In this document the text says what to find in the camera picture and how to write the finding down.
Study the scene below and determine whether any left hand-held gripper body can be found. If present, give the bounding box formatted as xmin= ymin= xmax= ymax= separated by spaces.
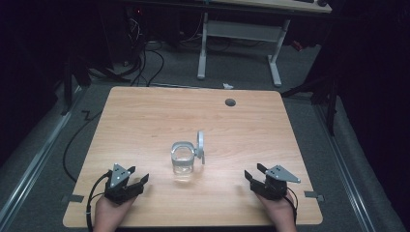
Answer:
xmin=103 ymin=162 xmax=145 ymax=206

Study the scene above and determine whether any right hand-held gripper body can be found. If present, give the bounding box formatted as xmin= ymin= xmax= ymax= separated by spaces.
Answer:
xmin=249 ymin=164 xmax=302 ymax=202

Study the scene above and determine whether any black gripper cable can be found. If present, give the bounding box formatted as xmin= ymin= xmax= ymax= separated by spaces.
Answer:
xmin=84 ymin=171 xmax=113 ymax=232
xmin=284 ymin=188 xmax=300 ymax=225

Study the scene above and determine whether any black cable on floor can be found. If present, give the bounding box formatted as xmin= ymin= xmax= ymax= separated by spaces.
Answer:
xmin=62 ymin=109 xmax=103 ymax=184

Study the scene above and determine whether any grey tape strip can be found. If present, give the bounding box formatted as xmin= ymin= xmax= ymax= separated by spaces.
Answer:
xmin=60 ymin=193 xmax=85 ymax=204
xmin=304 ymin=189 xmax=325 ymax=203

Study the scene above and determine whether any metal floor rail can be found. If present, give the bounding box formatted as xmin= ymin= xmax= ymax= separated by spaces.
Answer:
xmin=312 ymin=101 xmax=377 ymax=232
xmin=0 ymin=86 xmax=85 ymax=227

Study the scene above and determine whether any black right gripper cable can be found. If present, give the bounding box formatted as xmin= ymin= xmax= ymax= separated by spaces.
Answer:
xmin=284 ymin=188 xmax=300 ymax=225

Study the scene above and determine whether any person's right hand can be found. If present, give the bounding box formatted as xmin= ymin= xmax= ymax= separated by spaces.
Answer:
xmin=255 ymin=191 xmax=298 ymax=232

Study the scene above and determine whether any glass jar with hinged lid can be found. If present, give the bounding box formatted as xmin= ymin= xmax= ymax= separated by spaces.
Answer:
xmin=170 ymin=130 xmax=207 ymax=184

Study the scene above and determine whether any black stand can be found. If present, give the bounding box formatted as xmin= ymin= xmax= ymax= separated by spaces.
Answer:
xmin=59 ymin=56 xmax=94 ymax=116
xmin=279 ymin=72 xmax=340 ymax=137

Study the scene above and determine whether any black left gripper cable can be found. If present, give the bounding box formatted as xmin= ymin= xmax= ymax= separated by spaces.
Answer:
xmin=84 ymin=171 xmax=113 ymax=232

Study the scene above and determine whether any person's left hand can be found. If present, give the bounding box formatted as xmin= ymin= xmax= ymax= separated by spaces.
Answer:
xmin=92 ymin=194 xmax=136 ymax=232

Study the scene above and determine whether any bundle of black cables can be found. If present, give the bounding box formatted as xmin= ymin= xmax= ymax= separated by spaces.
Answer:
xmin=124 ymin=18 xmax=165 ymax=88

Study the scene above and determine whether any white desk frame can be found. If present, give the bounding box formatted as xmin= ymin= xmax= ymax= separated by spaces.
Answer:
xmin=196 ymin=0 xmax=334 ymax=88

